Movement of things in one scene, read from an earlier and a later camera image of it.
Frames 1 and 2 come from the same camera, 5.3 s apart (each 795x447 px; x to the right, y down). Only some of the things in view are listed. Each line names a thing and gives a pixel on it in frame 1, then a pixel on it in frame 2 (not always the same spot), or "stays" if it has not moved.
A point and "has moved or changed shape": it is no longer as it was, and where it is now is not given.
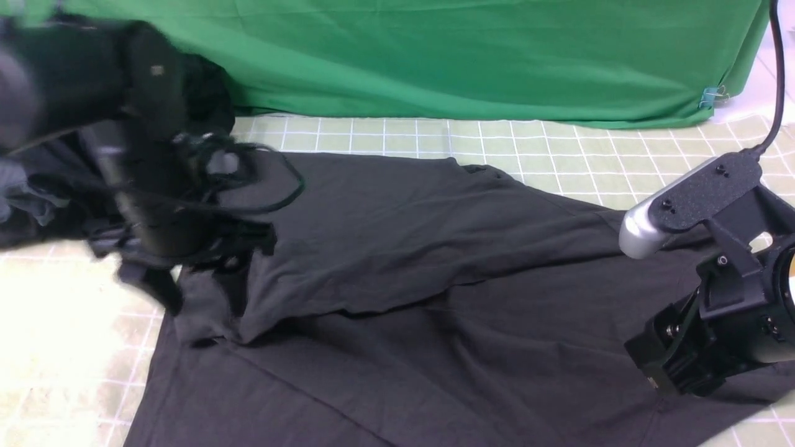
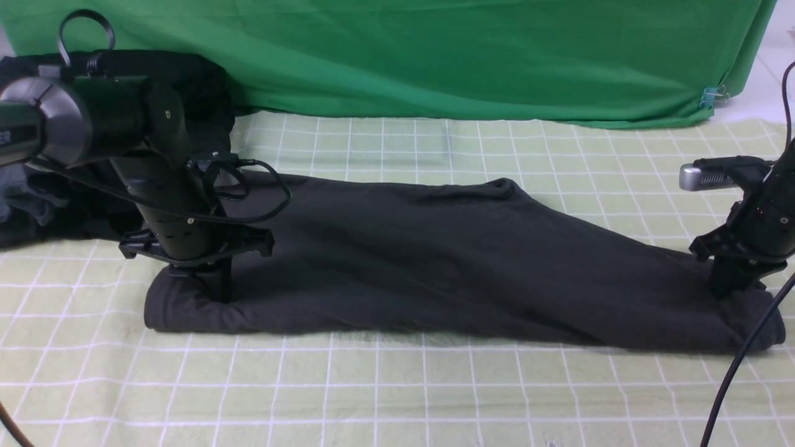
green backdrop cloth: x=608 y=62 stays
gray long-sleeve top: x=408 y=299 has moved or changed shape
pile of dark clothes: x=78 y=187 stays
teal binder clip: x=710 y=94 stays
